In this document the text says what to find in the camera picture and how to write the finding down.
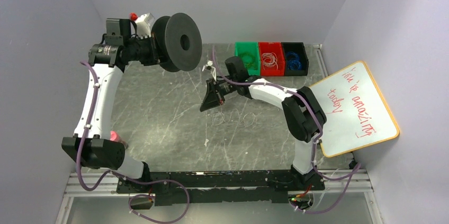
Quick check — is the black plastic bin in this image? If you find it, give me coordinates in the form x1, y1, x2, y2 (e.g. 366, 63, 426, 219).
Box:
281, 42, 309, 76

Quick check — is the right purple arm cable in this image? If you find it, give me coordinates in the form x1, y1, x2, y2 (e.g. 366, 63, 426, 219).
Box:
212, 45, 362, 216

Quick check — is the green plastic bin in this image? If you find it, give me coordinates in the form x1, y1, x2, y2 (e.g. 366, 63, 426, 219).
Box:
235, 42, 261, 76

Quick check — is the blue coiled cable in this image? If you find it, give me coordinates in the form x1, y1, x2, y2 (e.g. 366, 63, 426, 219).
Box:
284, 51, 303, 70

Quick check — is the green coiled cable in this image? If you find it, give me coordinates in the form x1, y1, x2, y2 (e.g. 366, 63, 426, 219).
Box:
239, 51, 257, 69

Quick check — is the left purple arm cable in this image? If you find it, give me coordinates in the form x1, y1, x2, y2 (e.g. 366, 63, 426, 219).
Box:
75, 61, 192, 224

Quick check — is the pink capped small bottle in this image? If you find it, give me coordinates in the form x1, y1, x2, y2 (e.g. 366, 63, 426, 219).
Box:
110, 131, 128, 149

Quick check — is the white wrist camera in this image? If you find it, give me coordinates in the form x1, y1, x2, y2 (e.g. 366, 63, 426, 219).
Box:
129, 13, 155, 39
202, 60, 217, 81

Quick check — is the black cable spool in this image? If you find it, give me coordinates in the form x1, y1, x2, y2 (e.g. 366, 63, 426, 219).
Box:
151, 13, 202, 73

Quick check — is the aluminium extrusion frame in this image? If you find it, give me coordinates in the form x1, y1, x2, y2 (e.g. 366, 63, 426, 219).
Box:
54, 168, 385, 224

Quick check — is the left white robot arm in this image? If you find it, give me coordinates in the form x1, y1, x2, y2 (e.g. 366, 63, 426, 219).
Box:
61, 15, 158, 191

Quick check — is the red plastic bin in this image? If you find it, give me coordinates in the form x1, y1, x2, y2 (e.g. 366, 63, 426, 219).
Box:
258, 42, 285, 77

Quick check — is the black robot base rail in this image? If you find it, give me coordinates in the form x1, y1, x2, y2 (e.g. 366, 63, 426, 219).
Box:
116, 168, 325, 206

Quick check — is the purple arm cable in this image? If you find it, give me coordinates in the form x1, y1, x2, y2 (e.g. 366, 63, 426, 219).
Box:
212, 45, 362, 216
75, 61, 192, 224

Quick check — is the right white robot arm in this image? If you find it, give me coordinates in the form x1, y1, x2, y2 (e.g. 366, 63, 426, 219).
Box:
200, 56, 327, 175

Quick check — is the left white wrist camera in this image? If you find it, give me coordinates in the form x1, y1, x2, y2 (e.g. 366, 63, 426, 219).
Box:
129, 13, 155, 39

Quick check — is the whiteboard with wooden frame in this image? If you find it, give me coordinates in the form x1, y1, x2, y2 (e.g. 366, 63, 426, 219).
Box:
310, 61, 400, 157

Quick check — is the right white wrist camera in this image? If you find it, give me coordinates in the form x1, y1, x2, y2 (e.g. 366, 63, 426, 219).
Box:
202, 60, 217, 81

